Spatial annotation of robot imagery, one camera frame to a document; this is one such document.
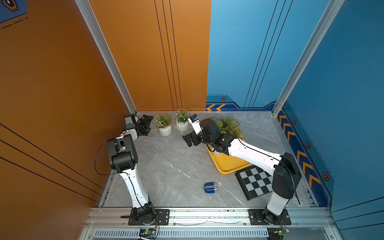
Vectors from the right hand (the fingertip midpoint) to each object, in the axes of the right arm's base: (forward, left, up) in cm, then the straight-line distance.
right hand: (190, 131), depth 81 cm
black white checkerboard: (-20, -36, -18) cm, 45 cm away
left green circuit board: (-43, +19, -24) cm, 53 cm away
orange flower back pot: (+15, +18, -7) cm, 24 cm away
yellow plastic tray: (-9, -22, -21) cm, 32 cm away
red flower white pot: (+8, -23, -4) cm, 24 cm away
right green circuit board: (-42, -43, -23) cm, 65 cm away
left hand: (+21, +28, -12) cm, 37 cm away
